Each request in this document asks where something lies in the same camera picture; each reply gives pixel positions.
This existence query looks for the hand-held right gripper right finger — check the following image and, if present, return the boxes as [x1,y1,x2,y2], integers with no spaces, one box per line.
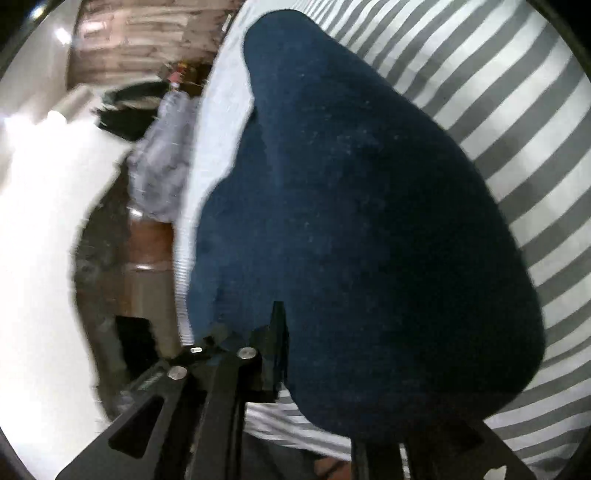
[351,415,536,480]

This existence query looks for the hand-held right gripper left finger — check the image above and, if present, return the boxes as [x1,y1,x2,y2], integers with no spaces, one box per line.
[55,300,290,480]

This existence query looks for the dark blue denim pants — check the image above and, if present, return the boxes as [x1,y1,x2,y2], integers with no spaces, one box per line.
[188,8,548,446]

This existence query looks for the dark carved wooden headboard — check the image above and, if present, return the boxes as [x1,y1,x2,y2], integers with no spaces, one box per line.
[74,185,185,416]

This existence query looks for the grey folded quilt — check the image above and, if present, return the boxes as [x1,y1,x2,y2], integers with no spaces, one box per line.
[127,92,201,224]

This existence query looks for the black hanging clothing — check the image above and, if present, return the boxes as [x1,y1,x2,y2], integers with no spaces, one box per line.
[95,80,174,141]

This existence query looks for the beige patterned curtain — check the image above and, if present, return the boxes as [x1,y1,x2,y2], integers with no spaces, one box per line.
[69,0,243,88]

